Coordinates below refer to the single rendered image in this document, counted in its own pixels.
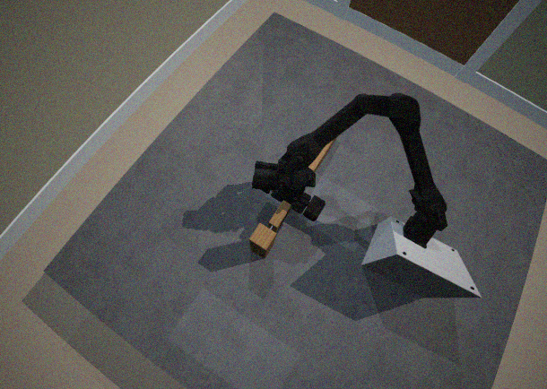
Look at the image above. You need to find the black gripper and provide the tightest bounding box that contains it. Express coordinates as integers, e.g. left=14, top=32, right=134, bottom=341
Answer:
left=271, top=183, right=326, bottom=221

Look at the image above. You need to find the dark brown wooden post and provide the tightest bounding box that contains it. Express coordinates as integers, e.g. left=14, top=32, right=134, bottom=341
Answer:
left=249, top=223, right=276, bottom=258

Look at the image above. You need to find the tan wooden board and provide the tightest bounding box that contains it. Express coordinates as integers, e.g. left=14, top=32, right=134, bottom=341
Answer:
left=268, top=136, right=337, bottom=233

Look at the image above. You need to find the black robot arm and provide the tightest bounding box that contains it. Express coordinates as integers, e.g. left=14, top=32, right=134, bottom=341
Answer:
left=252, top=92, right=447, bottom=248

